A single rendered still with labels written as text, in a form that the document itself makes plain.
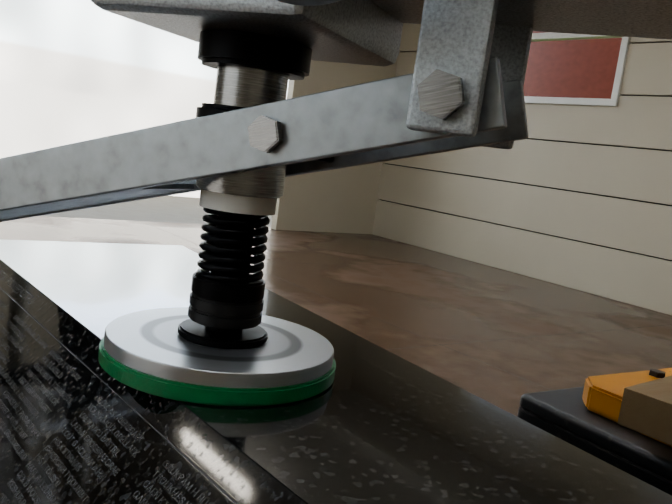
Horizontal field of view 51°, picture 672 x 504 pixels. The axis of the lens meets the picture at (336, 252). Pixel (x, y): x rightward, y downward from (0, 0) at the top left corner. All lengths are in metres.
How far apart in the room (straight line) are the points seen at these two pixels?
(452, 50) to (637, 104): 7.09
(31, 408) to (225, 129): 0.33
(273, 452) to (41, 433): 0.25
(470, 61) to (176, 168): 0.27
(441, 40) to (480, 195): 8.07
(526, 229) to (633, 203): 1.27
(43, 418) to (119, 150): 0.25
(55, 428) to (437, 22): 0.46
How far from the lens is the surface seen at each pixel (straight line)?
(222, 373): 0.58
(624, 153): 7.56
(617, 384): 1.21
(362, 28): 0.62
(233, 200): 0.63
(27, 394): 0.76
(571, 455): 0.62
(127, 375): 0.61
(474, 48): 0.50
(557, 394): 1.22
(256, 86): 0.63
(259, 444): 0.53
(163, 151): 0.63
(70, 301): 0.88
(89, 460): 0.62
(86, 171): 0.68
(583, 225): 7.72
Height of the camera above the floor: 1.08
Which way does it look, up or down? 8 degrees down
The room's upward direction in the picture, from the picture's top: 8 degrees clockwise
